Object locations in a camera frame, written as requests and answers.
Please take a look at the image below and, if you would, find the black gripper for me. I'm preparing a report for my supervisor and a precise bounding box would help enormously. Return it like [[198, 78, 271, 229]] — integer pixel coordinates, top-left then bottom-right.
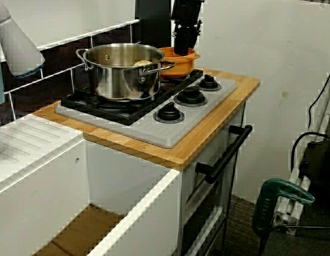
[[171, 17, 204, 56]]

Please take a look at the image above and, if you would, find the stainless steel pot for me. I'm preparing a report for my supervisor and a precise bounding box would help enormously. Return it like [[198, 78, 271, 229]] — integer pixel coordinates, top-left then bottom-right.
[[75, 43, 176, 101]]

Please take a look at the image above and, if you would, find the orange plastic pot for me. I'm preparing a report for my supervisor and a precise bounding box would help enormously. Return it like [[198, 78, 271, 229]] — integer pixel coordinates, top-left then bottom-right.
[[158, 46, 200, 79]]

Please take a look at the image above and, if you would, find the black burner grate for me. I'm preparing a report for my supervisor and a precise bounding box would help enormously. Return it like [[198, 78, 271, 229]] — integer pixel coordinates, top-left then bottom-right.
[[156, 68, 204, 91], [60, 86, 172, 126]]

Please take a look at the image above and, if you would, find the black side board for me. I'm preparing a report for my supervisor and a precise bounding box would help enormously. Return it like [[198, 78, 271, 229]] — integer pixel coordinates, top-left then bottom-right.
[[134, 0, 173, 51]]

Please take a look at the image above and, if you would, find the black stove knob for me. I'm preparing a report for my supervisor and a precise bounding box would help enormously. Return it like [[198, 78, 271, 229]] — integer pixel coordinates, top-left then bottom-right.
[[153, 102, 186, 125], [196, 74, 222, 92], [173, 85, 208, 107]]

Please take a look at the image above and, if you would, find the gray stove top panel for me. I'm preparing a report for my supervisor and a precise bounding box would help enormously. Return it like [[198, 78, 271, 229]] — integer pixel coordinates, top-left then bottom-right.
[[54, 74, 239, 149]]

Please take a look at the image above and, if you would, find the white toy kitchen unit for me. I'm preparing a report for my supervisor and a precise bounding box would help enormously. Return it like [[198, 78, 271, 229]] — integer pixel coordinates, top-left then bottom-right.
[[0, 68, 261, 256]]

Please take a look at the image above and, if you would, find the gray toy faucet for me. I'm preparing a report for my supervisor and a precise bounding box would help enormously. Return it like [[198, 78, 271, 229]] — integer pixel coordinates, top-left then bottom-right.
[[0, 0, 46, 131]]

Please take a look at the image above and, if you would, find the black box device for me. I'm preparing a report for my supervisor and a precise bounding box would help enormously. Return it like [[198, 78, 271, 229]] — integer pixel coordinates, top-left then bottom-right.
[[299, 140, 330, 198]]

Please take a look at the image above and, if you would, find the green clamp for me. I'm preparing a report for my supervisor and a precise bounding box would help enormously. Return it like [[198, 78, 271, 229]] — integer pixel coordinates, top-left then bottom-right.
[[252, 178, 316, 240]]

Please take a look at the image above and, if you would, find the brown cardboard sheet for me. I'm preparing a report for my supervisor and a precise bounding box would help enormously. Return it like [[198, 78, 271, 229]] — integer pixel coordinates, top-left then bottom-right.
[[34, 204, 127, 256]]

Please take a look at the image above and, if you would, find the black oven door handle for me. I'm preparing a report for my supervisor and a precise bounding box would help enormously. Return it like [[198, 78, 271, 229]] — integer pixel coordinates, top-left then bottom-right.
[[195, 124, 253, 185]]

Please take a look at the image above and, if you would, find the thin black cable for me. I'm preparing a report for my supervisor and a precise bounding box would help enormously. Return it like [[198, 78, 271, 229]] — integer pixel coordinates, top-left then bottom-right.
[[259, 225, 330, 254], [308, 68, 330, 132]]

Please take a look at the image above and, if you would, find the aluminium rail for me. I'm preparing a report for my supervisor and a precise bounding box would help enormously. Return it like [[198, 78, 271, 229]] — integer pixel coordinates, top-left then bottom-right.
[[273, 74, 330, 237]]

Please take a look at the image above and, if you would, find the black looped cable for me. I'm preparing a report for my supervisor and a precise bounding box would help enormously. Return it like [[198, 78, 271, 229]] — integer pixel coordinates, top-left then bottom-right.
[[291, 132, 330, 173]]

